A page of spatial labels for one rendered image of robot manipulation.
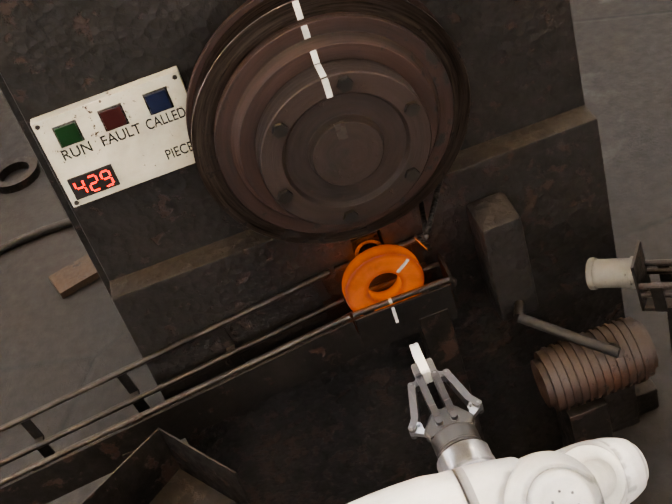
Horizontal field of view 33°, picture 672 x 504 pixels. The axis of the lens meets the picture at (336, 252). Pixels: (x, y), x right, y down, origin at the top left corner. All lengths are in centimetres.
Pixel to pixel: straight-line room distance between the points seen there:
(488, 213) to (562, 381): 35
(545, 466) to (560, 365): 108
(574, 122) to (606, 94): 164
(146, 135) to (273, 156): 29
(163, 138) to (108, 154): 10
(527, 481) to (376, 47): 88
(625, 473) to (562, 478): 63
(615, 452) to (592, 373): 48
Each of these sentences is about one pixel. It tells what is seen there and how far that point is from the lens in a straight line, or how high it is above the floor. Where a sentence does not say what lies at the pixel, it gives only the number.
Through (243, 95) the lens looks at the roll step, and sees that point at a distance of 177.
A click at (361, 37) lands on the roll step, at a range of 176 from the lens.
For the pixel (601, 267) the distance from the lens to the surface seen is 210.
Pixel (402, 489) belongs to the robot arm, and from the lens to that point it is 113.
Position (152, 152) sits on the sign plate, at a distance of 197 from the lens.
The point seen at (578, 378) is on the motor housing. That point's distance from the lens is 217.
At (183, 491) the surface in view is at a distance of 208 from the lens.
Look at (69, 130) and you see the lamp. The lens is 194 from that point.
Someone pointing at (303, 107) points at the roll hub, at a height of 122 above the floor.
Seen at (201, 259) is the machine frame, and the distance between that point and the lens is 209.
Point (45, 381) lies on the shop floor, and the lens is 343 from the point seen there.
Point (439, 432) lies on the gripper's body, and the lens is 179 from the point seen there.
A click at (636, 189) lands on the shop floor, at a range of 338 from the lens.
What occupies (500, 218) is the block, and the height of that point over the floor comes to 80.
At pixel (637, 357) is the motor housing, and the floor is 50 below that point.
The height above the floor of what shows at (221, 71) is 128.
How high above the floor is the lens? 210
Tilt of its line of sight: 38 degrees down
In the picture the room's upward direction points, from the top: 19 degrees counter-clockwise
